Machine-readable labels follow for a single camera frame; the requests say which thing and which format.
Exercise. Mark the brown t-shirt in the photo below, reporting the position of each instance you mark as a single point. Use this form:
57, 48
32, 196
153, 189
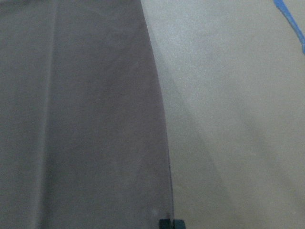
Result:
83, 142

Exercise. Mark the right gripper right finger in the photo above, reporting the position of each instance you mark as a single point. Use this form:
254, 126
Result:
178, 224

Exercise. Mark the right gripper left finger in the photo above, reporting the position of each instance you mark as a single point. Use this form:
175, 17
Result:
165, 224

